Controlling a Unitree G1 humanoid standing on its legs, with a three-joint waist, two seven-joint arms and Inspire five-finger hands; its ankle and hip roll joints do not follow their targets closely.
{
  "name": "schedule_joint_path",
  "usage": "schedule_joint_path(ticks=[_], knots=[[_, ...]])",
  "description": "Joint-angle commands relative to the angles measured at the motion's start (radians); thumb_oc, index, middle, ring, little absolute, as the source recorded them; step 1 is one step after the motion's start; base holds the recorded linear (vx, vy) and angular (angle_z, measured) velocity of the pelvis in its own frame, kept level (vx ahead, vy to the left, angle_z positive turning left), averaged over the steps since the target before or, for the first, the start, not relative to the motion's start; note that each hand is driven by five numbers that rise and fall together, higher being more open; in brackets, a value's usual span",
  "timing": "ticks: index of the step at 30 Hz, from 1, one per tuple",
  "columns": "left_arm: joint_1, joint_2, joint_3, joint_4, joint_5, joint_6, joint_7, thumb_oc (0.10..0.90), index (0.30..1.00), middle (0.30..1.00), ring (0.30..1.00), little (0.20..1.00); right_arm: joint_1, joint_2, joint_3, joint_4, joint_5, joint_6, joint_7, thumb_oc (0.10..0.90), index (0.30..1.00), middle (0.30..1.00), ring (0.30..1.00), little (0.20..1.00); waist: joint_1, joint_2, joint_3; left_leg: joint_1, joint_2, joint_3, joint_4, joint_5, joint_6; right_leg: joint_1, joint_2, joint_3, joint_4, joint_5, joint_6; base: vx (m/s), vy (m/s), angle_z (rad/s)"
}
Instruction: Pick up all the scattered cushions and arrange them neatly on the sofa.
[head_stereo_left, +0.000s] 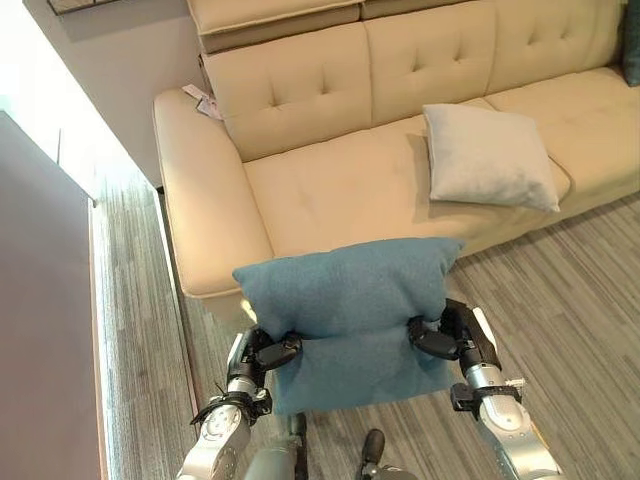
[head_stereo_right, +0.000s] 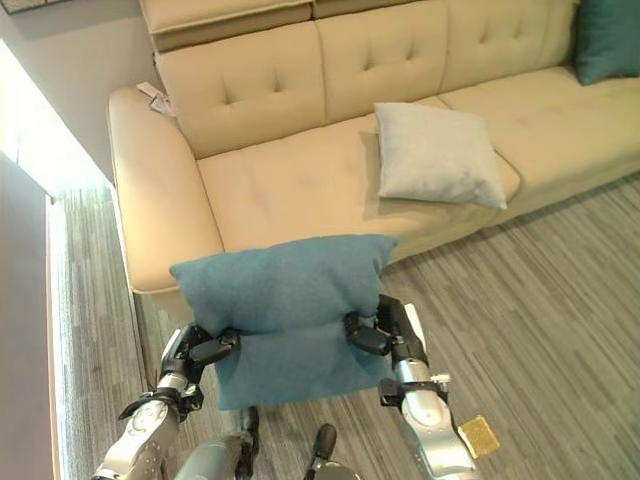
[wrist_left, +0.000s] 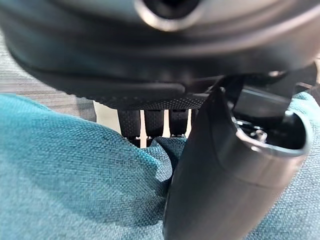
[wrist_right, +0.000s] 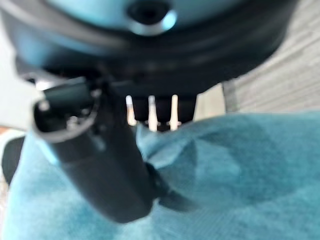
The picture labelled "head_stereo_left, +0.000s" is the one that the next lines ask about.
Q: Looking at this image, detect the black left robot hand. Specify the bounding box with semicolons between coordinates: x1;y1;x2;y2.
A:
227;327;305;385

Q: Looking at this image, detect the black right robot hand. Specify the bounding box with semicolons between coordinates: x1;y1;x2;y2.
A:
406;298;503;372

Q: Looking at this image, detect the blue square cushion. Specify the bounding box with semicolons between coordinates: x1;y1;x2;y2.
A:
232;237;466;416

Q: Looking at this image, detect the cream leather sofa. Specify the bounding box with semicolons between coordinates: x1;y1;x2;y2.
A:
152;0;640;326

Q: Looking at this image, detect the paper tag on sofa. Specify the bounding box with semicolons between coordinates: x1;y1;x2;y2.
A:
181;83;225;122

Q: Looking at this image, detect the silver robot left leg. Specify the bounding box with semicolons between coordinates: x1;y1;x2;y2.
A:
243;412;309;480

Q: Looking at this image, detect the silver robot leg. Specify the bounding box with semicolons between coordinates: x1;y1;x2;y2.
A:
243;412;309;480
355;428;419;480

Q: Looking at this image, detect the silver robot right leg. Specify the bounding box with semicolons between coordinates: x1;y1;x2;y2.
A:
355;428;419;480

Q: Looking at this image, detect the light grey square cushion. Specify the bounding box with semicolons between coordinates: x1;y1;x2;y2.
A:
422;103;561;214

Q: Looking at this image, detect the grey partition panel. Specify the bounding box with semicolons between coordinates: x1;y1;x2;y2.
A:
0;110;109;480

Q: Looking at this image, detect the teal cushion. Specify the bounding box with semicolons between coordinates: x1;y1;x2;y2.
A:
621;0;640;87

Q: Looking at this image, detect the dark framed wall fixture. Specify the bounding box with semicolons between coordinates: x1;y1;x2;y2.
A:
45;0;132;17

